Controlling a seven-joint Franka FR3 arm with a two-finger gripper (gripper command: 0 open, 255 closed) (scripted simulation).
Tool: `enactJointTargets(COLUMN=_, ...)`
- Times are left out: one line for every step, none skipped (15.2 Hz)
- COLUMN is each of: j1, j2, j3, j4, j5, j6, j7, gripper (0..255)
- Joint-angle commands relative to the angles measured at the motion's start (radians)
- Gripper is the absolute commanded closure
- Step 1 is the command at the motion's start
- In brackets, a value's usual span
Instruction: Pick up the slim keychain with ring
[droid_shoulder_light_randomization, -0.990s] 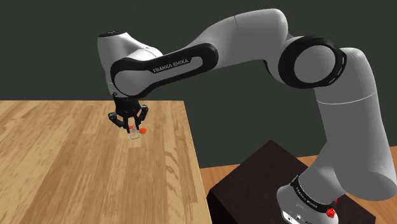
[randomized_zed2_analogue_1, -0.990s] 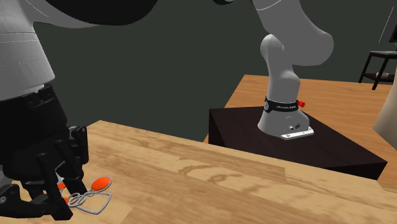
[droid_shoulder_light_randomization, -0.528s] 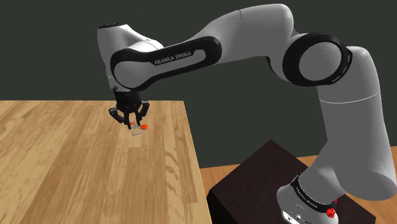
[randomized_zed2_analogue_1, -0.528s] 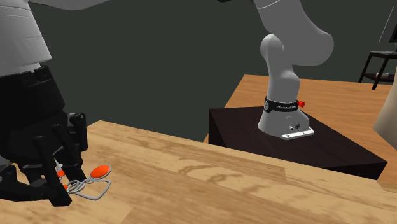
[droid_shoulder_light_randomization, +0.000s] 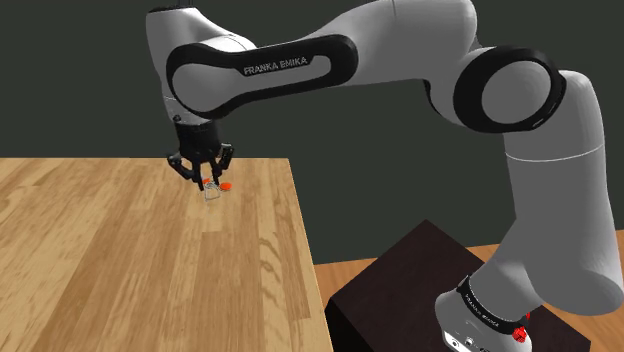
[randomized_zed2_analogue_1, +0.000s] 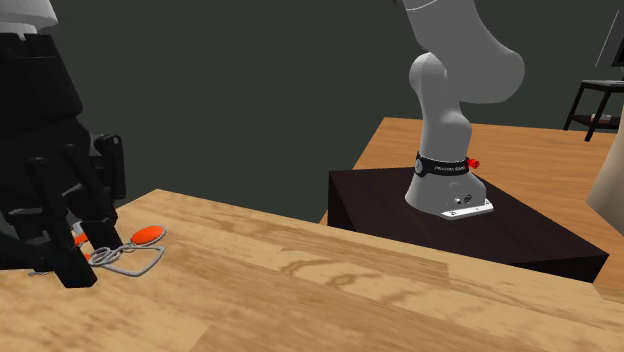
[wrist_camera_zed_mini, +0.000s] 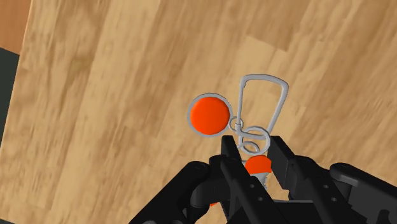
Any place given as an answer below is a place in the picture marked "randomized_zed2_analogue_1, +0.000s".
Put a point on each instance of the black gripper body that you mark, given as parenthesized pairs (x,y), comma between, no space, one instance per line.
(34,88)

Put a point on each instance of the dark robot stand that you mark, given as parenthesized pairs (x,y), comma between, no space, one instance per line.
(512,234)

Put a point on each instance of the beige curved furniture piece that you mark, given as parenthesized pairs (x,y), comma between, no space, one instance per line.
(612,187)

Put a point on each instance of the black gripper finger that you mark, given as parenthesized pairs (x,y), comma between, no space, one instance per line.
(70,265)
(103,234)

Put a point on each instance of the black side table with monitor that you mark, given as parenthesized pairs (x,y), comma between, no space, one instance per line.
(602,84)

